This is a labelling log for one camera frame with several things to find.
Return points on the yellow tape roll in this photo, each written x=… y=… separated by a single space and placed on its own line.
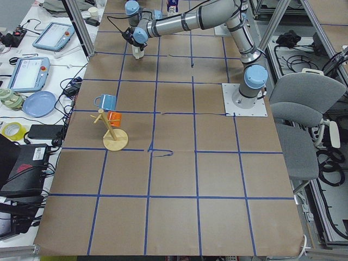
x=14 y=131

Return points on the black power adapter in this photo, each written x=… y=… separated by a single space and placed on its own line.
x=45 y=131

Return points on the blue plate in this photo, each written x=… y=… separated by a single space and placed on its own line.
x=39 y=104

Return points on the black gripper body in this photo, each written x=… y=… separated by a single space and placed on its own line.
x=135 y=43

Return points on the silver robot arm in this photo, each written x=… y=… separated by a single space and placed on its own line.
x=198 y=50
x=136 y=13

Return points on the far teach pendant tablet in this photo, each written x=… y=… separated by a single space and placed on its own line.
x=54 y=37

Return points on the white HOME mug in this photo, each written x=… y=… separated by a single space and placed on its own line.
x=137 y=52

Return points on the blue mug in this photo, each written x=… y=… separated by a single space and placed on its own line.
x=106 y=102

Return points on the orange mug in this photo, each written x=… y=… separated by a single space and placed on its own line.
x=114 y=118

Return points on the teach pendant tablet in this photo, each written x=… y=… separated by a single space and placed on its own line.
x=54 y=37
x=29 y=74

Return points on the blue white milk carton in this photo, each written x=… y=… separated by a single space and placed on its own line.
x=172 y=7

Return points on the near teach pendant tablet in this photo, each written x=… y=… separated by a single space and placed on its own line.
x=29 y=74

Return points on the black computer box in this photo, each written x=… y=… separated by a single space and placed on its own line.
x=22 y=169

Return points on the grey office chair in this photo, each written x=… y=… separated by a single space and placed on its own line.
x=298 y=103

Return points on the wooden mug tree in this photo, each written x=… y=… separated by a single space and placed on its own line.
x=115 y=139

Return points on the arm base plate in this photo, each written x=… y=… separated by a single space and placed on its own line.
x=238 y=105

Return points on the aluminium frame post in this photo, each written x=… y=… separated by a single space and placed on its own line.
x=78 y=23

